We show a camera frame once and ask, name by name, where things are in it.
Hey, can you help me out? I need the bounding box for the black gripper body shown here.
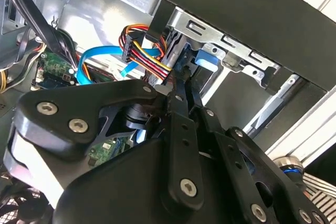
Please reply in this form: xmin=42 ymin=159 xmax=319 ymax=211
xmin=51 ymin=137 xmax=250 ymax=224

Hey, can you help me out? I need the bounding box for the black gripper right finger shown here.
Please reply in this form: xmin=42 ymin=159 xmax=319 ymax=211
xmin=183 ymin=66 xmax=329 ymax=224

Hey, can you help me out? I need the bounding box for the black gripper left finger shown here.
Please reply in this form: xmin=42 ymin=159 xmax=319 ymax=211
xmin=3 ymin=69 xmax=206 ymax=211

